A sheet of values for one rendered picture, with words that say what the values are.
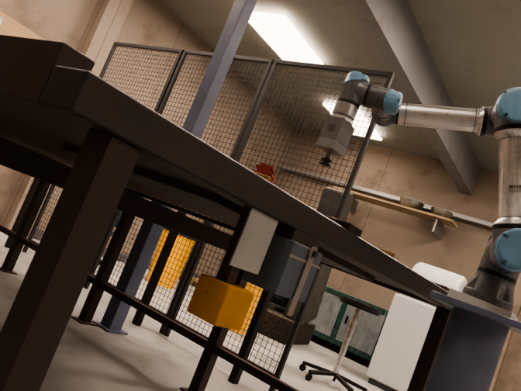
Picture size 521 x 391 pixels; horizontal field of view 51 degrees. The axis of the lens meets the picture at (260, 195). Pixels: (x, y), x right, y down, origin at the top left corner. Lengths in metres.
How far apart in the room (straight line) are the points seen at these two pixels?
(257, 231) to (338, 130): 0.73
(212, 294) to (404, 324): 4.90
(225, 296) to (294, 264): 0.21
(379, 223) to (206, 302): 8.60
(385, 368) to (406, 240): 3.86
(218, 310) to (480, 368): 0.96
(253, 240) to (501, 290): 0.94
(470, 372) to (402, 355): 4.11
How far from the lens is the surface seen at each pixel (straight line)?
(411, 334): 5.88
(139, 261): 3.62
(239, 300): 1.09
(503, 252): 1.69
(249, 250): 1.11
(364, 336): 7.27
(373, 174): 9.90
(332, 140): 1.75
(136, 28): 7.43
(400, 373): 5.90
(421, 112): 1.91
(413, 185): 9.64
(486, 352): 1.80
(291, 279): 1.21
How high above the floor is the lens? 0.77
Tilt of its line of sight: 6 degrees up
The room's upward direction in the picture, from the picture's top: 22 degrees clockwise
